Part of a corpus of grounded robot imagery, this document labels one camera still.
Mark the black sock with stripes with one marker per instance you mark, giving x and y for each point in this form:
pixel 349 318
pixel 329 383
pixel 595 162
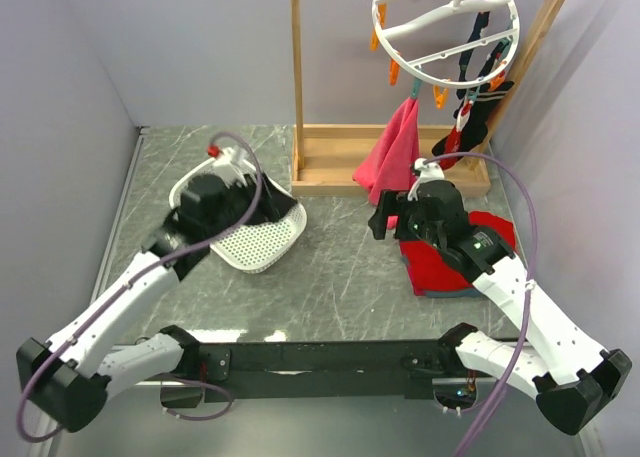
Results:
pixel 476 128

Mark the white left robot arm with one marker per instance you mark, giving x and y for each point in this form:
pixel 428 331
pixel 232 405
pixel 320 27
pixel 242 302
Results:
pixel 75 372

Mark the red folded towel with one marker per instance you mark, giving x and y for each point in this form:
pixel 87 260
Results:
pixel 430 272

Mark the wooden hanging rack frame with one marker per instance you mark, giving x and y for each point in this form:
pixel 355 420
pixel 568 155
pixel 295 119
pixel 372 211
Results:
pixel 325 156

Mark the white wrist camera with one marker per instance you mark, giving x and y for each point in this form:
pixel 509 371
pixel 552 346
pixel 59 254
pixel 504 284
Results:
pixel 425 171
pixel 230 164

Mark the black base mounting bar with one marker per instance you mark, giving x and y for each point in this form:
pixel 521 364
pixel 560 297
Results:
pixel 268 370

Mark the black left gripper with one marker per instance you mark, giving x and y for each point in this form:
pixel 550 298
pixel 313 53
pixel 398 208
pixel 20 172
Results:
pixel 273 203

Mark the red white patterned sock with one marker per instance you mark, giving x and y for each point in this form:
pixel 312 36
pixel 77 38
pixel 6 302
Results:
pixel 458 140

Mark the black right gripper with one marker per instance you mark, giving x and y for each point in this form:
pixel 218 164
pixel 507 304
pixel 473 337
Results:
pixel 392 203

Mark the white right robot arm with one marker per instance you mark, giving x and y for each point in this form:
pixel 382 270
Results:
pixel 569 375

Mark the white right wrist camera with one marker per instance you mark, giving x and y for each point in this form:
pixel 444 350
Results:
pixel 425 171

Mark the white round clip hanger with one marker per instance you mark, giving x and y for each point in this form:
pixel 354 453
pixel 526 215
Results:
pixel 425 38

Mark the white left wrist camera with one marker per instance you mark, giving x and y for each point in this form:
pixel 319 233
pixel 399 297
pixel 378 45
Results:
pixel 230 164

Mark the pink hanging towel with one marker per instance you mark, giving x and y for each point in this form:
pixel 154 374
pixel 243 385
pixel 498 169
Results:
pixel 388 165

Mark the white perforated plastic basket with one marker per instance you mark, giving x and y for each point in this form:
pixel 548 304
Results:
pixel 250 249

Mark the grey folded towel underneath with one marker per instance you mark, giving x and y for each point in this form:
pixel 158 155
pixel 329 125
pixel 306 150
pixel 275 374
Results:
pixel 439 294

